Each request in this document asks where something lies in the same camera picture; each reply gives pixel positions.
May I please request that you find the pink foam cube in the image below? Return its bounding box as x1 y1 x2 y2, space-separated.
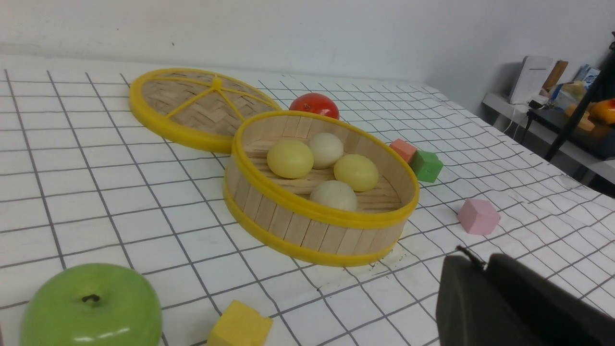
457 198 501 236

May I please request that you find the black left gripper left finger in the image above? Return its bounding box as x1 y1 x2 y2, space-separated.
435 246 534 346

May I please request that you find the white grid tablecloth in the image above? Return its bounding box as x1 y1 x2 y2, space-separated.
0 56 614 346

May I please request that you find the green foam cube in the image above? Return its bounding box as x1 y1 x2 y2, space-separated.
409 150 443 183

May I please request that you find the yellow foam cube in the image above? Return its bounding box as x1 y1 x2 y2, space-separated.
207 300 273 346

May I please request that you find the bamboo steamer tray yellow rim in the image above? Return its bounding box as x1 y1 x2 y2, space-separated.
223 111 420 267

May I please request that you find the white box on shelf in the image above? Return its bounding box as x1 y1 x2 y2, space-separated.
508 56 555 104

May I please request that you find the woven bamboo steamer lid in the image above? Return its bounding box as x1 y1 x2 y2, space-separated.
129 68 280 154

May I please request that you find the white side shelf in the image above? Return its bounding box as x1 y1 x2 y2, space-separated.
482 93 615 184

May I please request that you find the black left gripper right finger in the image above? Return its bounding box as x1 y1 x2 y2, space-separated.
485 254 615 346

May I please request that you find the black stand leg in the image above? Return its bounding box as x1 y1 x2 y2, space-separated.
544 49 615 162

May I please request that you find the white bun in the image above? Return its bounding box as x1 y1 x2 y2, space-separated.
307 132 344 170
309 180 358 212

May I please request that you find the orange foam cube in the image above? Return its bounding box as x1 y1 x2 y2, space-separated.
389 139 418 164

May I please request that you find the green apple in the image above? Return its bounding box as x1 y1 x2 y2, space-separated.
20 263 162 346

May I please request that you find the yellow bun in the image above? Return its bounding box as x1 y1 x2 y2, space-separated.
333 154 379 192
267 139 314 179

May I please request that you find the red tomato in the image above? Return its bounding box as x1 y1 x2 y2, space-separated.
289 93 340 120

